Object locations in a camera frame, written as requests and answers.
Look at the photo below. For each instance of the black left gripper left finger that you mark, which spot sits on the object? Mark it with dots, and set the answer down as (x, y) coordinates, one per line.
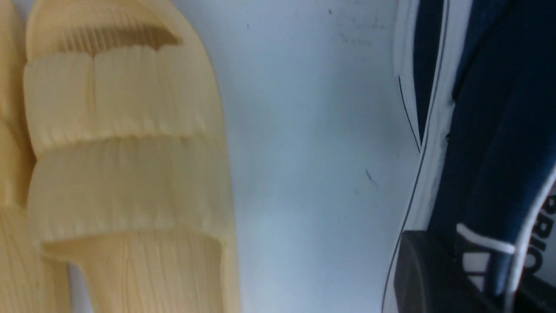
(427, 281)

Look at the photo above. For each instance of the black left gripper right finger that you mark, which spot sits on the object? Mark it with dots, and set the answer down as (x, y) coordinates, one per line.
(535, 296)

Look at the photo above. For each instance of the navy canvas sneaker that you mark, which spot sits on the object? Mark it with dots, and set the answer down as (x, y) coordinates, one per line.
(477, 81)

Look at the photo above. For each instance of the right yellow ribbed slide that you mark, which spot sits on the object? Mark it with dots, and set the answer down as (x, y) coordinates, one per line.
(132, 182)

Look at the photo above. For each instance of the yellow ribbed slide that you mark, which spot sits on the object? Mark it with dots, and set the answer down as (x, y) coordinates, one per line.
(28, 283)
(132, 182)

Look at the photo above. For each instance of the left yellow ribbed slide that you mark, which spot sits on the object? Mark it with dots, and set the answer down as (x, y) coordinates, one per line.
(28, 283)

